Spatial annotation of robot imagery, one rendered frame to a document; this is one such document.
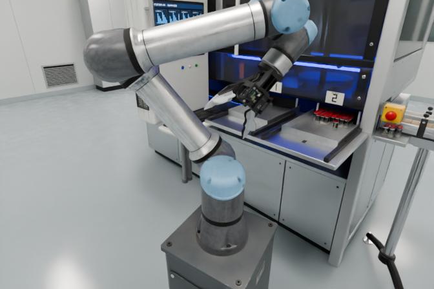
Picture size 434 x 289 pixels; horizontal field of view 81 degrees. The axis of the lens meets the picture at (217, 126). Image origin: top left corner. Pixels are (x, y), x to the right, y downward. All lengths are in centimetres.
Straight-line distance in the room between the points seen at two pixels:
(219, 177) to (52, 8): 559
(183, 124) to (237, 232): 33
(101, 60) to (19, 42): 532
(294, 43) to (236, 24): 22
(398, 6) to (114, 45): 108
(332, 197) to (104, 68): 135
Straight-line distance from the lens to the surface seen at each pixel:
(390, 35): 130
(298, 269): 180
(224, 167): 67
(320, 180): 158
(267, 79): 66
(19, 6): 590
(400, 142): 137
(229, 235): 73
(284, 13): 54
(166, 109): 70
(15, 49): 587
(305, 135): 120
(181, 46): 53
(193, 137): 72
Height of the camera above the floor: 137
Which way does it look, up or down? 22 degrees down
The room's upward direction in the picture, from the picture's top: straight up
